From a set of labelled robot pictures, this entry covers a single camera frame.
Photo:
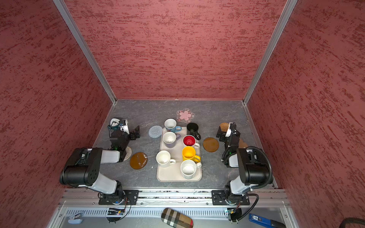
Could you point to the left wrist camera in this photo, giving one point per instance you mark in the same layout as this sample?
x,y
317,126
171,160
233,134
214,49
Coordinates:
x,y
123,124

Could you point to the red interior mug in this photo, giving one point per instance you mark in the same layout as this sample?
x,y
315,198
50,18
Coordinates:
x,y
190,140

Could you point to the white mug front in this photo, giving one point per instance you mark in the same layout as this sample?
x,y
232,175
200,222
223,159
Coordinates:
x,y
189,168

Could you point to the small stapler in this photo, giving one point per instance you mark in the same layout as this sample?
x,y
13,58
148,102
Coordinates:
x,y
75,219

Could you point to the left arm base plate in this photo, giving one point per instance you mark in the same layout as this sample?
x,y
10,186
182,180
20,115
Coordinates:
x,y
128,196

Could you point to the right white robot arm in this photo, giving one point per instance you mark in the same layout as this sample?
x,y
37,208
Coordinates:
x,y
255,169

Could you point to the blue tool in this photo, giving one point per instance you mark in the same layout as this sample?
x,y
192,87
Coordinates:
x,y
264,222

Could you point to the cork coaster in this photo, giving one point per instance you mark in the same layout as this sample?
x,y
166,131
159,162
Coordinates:
x,y
242,144

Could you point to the brown wooden coaster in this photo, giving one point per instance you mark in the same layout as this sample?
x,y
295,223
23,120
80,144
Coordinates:
x,y
210,144

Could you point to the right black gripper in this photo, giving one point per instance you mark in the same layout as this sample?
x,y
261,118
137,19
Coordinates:
x,y
224,134

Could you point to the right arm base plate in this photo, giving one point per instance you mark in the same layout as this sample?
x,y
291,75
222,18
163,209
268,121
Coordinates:
x,y
221,197

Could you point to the white mug left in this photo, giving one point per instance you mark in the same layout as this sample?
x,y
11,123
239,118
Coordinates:
x,y
164,159

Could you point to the white patterned round coaster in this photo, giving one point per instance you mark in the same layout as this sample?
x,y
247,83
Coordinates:
x,y
128,153

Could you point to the plaid glasses case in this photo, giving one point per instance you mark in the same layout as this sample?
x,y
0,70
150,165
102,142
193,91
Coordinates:
x,y
175,219

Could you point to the white mug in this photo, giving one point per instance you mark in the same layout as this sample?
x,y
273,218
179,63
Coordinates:
x,y
164,159
189,168

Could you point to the dark glossy brown coaster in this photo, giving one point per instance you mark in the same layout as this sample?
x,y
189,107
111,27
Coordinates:
x,y
138,160

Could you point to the lavender mug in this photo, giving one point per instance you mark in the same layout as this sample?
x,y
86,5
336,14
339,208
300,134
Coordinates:
x,y
170,139

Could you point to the pink flower coaster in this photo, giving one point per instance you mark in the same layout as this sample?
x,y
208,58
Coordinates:
x,y
185,115

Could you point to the beige serving tray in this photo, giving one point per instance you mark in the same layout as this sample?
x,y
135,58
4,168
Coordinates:
x,y
173,172

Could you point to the blue floral mug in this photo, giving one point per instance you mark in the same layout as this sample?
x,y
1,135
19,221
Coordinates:
x,y
171,126

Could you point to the yellow mug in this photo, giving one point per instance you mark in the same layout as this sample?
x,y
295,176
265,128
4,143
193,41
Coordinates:
x,y
189,153

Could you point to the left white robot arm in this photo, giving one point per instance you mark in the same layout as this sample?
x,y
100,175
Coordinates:
x,y
82,169

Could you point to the aluminium rail frame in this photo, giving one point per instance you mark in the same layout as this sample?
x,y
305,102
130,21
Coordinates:
x,y
194,203

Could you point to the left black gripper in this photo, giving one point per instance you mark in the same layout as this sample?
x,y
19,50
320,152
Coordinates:
x,y
132,135

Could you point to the black mug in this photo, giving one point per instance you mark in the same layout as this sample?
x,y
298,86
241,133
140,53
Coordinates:
x,y
193,130

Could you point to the grey round coaster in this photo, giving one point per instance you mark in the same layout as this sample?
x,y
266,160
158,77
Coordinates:
x,y
155,131

